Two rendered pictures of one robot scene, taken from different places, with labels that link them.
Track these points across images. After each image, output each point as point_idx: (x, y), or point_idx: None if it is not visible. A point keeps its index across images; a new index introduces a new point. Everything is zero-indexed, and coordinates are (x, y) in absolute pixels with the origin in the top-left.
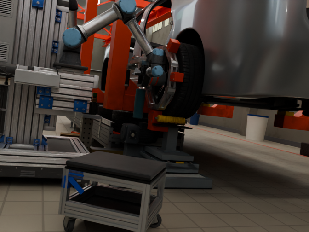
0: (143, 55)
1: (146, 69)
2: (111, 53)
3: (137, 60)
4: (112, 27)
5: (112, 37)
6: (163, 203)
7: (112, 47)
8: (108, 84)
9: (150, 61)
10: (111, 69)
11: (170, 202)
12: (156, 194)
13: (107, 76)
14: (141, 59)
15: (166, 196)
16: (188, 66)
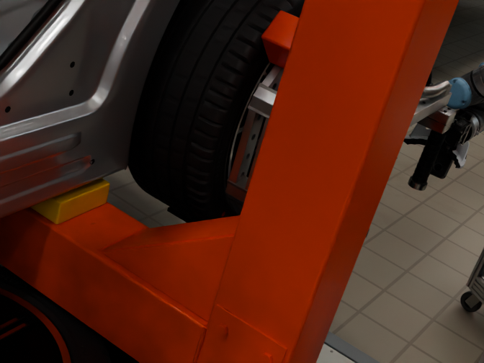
0: (441, 93)
1: (473, 128)
2: (384, 165)
3: (418, 117)
4: (431, 5)
5: (412, 71)
6: (379, 319)
7: (404, 126)
8: (334, 311)
9: (476, 104)
10: (364, 238)
11: (359, 312)
12: (351, 337)
13: (328, 290)
14: (433, 108)
15: (338, 323)
16: None
